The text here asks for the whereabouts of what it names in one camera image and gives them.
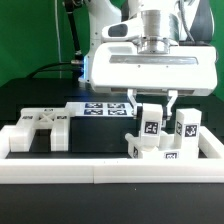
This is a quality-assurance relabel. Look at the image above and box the white U-shaped fence frame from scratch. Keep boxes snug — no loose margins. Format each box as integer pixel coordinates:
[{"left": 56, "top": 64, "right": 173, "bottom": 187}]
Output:
[{"left": 0, "top": 125, "right": 224, "bottom": 184}]

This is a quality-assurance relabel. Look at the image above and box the black cable on table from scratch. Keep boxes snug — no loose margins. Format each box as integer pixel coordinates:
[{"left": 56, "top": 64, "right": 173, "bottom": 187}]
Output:
[{"left": 26, "top": 61, "right": 84, "bottom": 80}]

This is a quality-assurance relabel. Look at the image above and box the white chair seat part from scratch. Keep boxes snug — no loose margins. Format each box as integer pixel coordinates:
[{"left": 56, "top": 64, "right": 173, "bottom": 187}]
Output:
[{"left": 125, "top": 132, "right": 199, "bottom": 160}]

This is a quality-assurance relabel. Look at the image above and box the white hanging cable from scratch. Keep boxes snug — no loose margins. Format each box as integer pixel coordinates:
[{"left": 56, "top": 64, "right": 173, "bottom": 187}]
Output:
[{"left": 54, "top": 0, "right": 63, "bottom": 79}]

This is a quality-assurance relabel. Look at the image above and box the white chair back part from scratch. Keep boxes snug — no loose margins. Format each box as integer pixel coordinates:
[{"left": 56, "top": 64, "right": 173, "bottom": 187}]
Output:
[{"left": 8, "top": 107, "right": 73, "bottom": 153}]

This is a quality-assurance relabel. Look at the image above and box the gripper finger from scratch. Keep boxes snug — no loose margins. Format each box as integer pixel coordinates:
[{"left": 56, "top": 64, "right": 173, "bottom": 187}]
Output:
[
  {"left": 163, "top": 90, "right": 178, "bottom": 120},
  {"left": 127, "top": 89, "right": 142, "bottom": 119}
]

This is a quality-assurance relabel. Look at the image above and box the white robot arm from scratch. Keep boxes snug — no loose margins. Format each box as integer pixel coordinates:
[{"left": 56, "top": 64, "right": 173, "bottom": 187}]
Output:
[{"left": 64, "top": 0, "right": 217, "bottom": 118}]

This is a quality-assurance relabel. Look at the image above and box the white marker sheet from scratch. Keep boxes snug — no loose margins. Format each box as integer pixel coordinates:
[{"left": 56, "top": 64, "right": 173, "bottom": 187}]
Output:
[{"left": 65, "top": 102, "right": 134, "bottom": 117}]

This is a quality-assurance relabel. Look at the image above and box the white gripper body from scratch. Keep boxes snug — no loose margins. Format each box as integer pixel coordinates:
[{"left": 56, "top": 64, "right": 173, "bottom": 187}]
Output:
[{"left": 90, "top": 20, "right": 217, "bottom": 96}]

